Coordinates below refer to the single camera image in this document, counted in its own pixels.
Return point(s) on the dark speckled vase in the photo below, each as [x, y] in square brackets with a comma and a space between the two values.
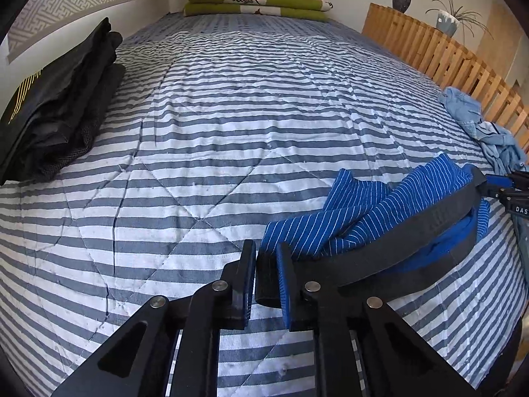
[402, 0]

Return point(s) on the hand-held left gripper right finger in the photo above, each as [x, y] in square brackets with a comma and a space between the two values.
[286, 285]

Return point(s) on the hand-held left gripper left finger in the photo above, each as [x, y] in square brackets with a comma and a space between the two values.
[247, 275]

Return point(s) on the light blue denim garment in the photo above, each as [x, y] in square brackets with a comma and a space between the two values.
[467, 107]

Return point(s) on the yellow-green pillow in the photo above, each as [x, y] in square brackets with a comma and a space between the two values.
[248, 11]

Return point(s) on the potted plant blue pot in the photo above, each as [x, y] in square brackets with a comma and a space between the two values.
[448, 22]

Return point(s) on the blue white striped quilt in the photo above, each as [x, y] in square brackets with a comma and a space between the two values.
[248, 132]

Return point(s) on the blue striped shorts black waistband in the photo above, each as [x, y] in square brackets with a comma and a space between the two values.
[372, 206]

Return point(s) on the folded black clothes stack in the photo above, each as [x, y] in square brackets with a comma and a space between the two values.
[62, 103]

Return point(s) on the wooden slatted bed rail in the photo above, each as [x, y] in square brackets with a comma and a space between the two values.
[446, 49]

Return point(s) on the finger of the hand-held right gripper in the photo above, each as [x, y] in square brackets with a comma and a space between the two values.
[502, 180]
[506, 194]

